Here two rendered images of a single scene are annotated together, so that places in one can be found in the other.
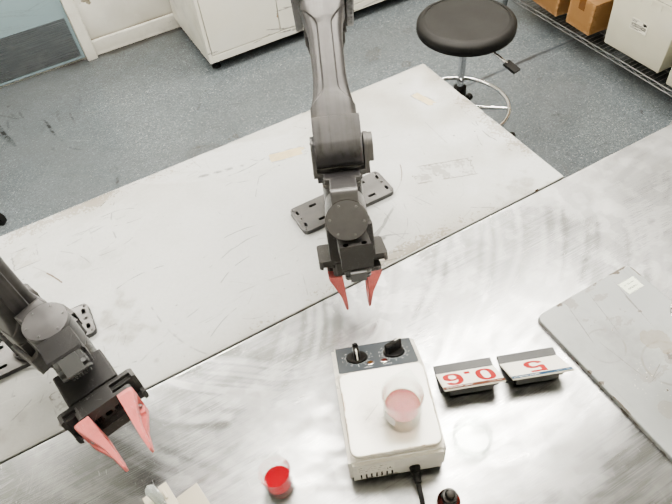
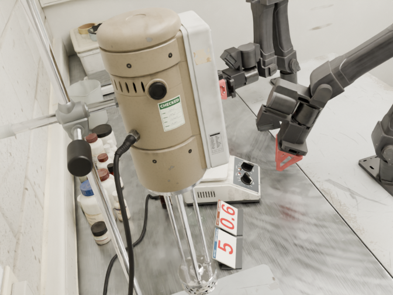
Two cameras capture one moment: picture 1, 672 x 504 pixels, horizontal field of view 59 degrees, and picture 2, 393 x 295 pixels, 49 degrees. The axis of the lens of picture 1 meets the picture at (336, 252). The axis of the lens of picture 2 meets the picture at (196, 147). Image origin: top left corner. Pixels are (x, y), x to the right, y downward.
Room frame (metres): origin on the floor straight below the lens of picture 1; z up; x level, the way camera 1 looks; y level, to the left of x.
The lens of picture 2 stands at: (0.56, -0.94, 1.66)
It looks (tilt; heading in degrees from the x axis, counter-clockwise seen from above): 33 degrees down; 105
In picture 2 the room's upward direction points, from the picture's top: 11 degrees counter-clockwise
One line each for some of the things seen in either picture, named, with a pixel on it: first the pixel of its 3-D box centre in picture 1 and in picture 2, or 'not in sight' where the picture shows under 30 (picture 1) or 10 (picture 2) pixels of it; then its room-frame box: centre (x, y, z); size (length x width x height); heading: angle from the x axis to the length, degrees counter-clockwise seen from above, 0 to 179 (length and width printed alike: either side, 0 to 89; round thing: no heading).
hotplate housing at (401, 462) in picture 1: (385, 404); (218, 178); (0.36, -0.04, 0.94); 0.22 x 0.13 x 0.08; 3
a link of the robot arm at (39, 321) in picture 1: (51, 331); (255, 60); (0.46, 0.39, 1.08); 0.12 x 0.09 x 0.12; 50
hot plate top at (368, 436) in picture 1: (388, 408); (206, 165); (0.34, -0.04, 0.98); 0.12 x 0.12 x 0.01; 2
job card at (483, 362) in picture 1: (468, 373); (230, 216); (0.41, -0.17, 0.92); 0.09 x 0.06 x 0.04; 92
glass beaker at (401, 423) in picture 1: (403, 402); not in sight; (0.32, -0.06, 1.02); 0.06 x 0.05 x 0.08; 158
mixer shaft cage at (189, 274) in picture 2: not in sight; (188, 232); (0.39, -0.46, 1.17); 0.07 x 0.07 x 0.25
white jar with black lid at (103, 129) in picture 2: not in sight; (104, 137); (-0.05, 0.20, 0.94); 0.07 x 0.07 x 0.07
